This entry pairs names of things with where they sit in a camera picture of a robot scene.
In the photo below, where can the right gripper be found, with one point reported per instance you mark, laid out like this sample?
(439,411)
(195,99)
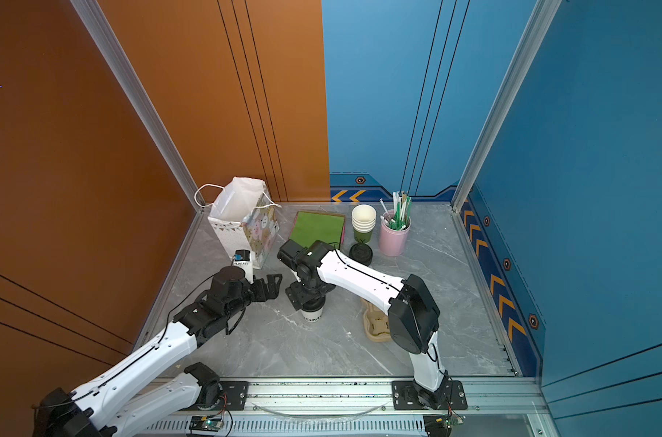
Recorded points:
(296,297)

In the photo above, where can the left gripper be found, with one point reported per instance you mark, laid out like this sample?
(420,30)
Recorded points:
(274,289)

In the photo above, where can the white paper coffee cup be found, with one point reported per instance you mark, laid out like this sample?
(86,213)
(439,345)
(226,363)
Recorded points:
(312,314)

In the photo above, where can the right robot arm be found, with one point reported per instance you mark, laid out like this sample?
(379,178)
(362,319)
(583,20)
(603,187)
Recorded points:
(413,313)

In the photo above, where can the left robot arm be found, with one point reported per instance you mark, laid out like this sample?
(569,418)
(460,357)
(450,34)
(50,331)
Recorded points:
(217,309)

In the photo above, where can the green paper napkin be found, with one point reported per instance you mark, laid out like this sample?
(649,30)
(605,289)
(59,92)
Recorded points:
(320,228)

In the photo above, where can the stack of black lids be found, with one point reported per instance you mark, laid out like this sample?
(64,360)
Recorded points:
(361,253)

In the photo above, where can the cartoon animal paper gift bag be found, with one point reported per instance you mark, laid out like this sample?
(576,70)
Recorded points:
(243,216)

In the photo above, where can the stack of paper cups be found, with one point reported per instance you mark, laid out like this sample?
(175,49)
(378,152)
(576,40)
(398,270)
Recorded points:
(364,218)

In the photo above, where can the pink straw holder cup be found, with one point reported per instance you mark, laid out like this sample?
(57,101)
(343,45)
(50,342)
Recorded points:
(392,242)

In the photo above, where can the stack of pulp cup carriers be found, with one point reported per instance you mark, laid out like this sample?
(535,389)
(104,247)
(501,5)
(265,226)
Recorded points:
(376,323)

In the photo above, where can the bundle of wrapped straws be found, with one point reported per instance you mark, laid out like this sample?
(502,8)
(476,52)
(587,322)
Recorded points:
(397,219)

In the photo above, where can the green circuit board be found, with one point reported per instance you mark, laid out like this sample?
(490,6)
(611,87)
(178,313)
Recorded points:
(206,425)

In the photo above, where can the small right circuit board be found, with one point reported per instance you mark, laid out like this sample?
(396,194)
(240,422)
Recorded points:
(441,425)

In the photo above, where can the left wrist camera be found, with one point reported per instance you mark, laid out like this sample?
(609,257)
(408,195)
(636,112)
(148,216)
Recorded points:
(243,260)

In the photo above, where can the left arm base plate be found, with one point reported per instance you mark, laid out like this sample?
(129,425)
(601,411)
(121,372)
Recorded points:
(227,395)

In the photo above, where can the aluminium front rail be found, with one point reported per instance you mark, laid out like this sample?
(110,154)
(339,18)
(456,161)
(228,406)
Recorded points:
(309,397)

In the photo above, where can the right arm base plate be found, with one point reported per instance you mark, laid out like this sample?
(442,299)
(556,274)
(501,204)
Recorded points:
(450,396)

